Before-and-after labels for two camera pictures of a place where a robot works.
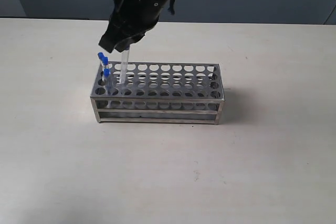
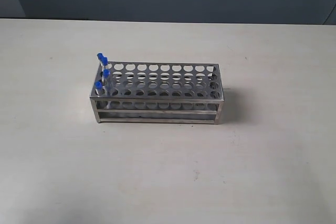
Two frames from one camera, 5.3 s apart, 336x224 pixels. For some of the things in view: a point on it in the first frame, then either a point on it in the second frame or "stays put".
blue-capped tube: x=124 y=63 → x=98 y=88
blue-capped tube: x=105 y=61 stays put
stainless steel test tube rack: x=158 y=93 stays put
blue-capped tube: x=108 y=81 stays put
